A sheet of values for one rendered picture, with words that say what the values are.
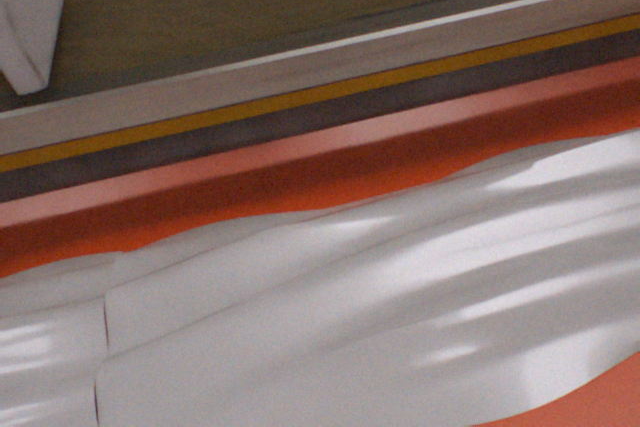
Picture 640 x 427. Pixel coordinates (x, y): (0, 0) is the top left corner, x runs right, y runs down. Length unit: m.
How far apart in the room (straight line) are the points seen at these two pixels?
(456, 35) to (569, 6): 0.03
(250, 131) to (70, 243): 0.06
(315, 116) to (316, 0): 0.04
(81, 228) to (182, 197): 0.03
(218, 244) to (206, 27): 0.05
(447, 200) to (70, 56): 0.10
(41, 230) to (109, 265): 0.04
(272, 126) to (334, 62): 0.04
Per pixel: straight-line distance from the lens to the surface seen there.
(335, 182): 0.17
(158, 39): 0.16
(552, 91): 0.21
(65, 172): 0.19
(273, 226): 0.16
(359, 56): 0.16
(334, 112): 0.19
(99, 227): 0.18
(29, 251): 0.18
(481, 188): 0.16
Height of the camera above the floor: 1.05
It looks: 32 degrees down
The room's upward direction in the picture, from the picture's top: 10 degrees counter-clockwise
